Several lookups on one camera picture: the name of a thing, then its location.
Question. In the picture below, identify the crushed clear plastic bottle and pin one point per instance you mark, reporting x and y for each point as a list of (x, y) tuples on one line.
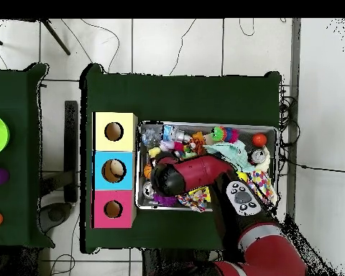
[(168, 133)]

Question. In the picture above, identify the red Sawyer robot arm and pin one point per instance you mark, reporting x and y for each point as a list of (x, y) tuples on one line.
[(207, 172)]

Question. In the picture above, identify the wooden box with three holes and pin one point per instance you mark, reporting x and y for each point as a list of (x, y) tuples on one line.
[(115, 118)]

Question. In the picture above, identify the shallow clear mesh bin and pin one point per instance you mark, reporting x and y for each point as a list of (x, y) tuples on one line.
[(245, 130)]

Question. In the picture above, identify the orange tiger plush toy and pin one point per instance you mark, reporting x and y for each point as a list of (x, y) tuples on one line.
[(197, 142)]

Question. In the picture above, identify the small toy basketball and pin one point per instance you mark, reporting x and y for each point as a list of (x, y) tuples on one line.
[(147, 171)]

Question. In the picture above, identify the purple spiky toy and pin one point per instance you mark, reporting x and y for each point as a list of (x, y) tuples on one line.
[(164, 200)]

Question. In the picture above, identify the rainbow fuzzy caterpillar toy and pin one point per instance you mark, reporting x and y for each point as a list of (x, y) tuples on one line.
[(224, 133)]

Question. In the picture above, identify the dark green tablecloth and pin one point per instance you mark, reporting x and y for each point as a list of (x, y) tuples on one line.
[(14, 95), (184, 97)]

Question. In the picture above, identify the mint green cloth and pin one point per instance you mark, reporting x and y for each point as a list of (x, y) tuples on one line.
[(233, 152)]

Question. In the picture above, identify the black soda can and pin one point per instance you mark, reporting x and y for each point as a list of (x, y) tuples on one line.
[(258, 156)]

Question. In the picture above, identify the orange ball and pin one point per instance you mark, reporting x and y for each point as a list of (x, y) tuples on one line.
[(259, 140)]

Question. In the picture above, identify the colourful dotted cloth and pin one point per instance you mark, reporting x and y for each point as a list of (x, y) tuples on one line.
[(261, 184)]

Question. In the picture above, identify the black tripod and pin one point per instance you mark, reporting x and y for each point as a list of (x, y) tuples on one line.
[(56, 37)]

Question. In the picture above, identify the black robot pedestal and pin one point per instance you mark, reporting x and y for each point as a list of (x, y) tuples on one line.
[(172, 264)]

